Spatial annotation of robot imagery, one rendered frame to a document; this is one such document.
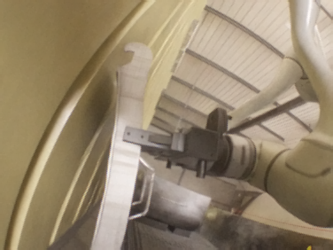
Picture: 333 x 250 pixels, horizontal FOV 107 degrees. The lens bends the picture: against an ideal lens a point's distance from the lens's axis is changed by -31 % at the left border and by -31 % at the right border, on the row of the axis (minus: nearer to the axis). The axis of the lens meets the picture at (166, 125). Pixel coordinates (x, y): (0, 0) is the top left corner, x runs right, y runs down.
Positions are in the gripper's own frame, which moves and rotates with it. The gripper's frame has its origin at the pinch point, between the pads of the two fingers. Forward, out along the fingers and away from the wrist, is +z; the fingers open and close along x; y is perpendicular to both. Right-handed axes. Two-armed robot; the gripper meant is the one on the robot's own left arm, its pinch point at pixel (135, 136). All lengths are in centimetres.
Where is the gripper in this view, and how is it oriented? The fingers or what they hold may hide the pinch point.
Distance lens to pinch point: 32.3
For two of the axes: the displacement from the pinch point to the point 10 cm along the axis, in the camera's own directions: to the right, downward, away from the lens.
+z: -9.6, -2.2, -1.5
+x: -2.1, 2.5, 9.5
